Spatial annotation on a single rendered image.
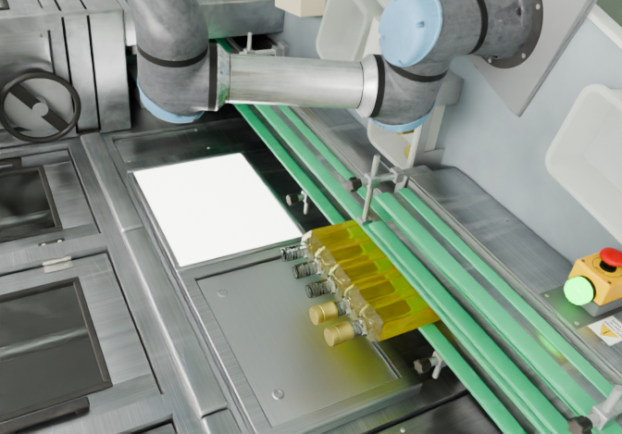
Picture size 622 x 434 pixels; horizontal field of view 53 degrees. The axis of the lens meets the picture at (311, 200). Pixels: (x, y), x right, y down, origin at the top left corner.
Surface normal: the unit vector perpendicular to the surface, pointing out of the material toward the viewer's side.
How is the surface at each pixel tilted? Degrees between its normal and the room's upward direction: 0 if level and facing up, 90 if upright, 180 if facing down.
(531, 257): 90
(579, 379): 90
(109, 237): 90
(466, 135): 0
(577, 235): 0
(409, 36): 4
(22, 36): 90
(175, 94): 71
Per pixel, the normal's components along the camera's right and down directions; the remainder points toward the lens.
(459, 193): 0.11, -0.80
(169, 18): 0.20, 0.13
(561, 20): -0.90, 0.23
